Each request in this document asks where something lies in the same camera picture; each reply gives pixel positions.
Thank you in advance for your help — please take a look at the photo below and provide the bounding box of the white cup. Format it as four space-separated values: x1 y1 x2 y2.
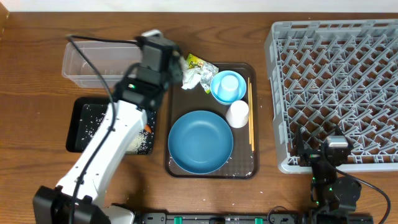
226 100 249 128

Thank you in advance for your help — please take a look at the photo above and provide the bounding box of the grey dishwasher rack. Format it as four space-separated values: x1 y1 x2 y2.
264 19 397 174

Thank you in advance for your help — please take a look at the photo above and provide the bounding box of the pile of white rice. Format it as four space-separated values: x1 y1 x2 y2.
126 131 149 154

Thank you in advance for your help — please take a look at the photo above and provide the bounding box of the wooden chopstick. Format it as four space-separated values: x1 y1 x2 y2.
247 77 252 145
249 82 255 152

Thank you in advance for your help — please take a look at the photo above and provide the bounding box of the green snack wrapper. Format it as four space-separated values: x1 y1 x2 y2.
182 54 219 93

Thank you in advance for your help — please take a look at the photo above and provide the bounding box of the dark blue plate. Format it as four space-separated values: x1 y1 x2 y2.
168 110 234 174

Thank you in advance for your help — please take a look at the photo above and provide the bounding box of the light blue cup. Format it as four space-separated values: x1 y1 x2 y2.
218 75 239 103

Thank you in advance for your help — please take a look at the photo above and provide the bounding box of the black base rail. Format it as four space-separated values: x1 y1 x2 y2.
130 212 374 224

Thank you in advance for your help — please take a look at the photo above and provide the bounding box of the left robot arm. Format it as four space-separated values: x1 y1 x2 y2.
32 30 183 223

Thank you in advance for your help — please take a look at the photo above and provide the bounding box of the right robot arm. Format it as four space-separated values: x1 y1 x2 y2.
294 127 373 223

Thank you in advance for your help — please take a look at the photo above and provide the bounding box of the orange carrot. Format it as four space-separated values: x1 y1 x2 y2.
144 124 152 133

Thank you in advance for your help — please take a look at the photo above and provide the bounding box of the light blue bowl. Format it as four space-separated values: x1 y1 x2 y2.
211 70 247 105

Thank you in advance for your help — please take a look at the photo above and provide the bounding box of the brown serving tray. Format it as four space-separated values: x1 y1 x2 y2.
163 62 259 180

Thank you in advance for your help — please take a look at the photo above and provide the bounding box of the black tray bin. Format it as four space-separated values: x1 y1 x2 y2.
66 96 157 155

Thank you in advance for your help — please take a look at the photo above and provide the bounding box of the clear plastic bin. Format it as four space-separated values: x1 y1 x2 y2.
62 41 142 88

